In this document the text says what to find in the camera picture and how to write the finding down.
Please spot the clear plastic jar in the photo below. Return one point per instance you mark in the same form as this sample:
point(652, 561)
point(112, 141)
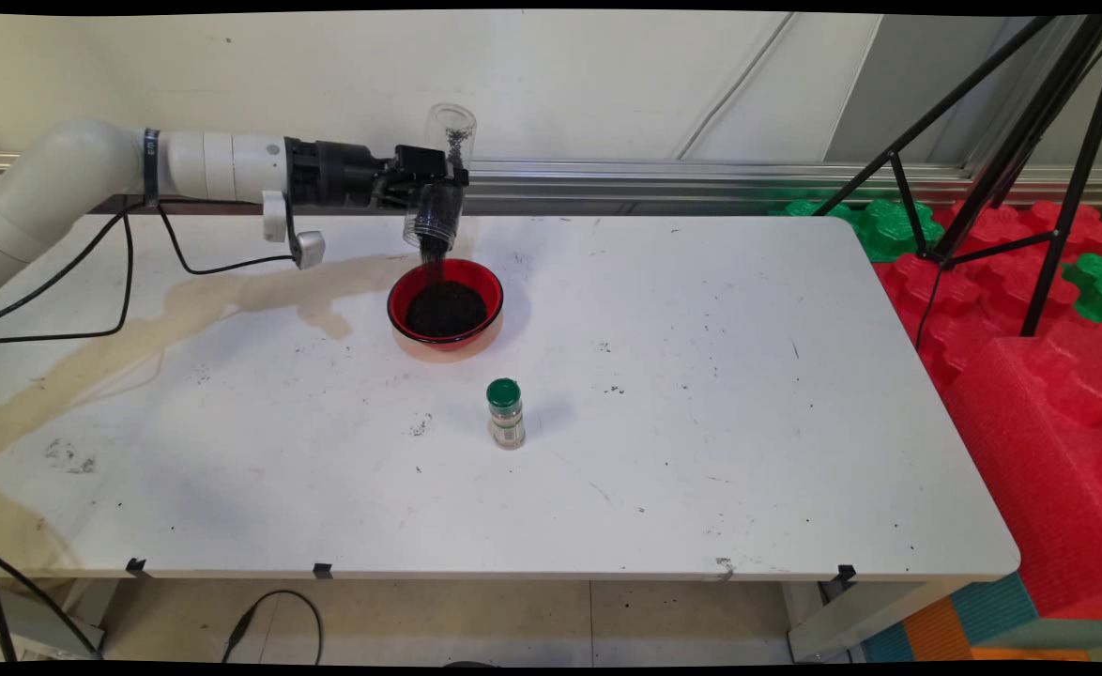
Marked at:
point(438, 221)

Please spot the black tripod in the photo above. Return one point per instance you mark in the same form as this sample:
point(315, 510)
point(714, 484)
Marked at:
point(1020, 141)

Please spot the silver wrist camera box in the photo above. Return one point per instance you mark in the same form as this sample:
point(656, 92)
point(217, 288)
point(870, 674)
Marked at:
point(307, 249)

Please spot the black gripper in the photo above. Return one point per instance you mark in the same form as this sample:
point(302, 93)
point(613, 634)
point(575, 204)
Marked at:
point(335, 174)

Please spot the black grain pile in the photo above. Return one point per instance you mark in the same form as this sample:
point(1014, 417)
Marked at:
point(448, 314)

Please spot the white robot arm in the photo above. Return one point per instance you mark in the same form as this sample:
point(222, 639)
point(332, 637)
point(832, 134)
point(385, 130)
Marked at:
point(63, 164)

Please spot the green lid spice jar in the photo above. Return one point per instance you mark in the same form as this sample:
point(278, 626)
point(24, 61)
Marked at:
point(506, 418)

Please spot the red foam puzzle mat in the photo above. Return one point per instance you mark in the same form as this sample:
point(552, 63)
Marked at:
point(969, 300)

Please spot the red bowl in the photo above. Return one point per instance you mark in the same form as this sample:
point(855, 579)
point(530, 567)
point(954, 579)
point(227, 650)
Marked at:
point(401, 305)

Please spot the small green foam piece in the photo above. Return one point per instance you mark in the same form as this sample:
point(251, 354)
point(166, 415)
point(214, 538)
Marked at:
point(1097, 286)

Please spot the large green foam piece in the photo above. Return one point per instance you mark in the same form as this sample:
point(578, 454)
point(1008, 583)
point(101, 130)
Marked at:
point(884, 230)

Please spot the teal and orange foam mat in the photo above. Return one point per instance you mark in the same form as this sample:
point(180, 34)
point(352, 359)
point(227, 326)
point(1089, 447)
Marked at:
point(945, 629)

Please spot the big red foam block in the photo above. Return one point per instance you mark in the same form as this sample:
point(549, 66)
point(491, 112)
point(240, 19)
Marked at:
point(1048, 451)

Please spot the aluminium rail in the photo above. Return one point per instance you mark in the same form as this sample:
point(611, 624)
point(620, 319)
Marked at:
point(607, 178)

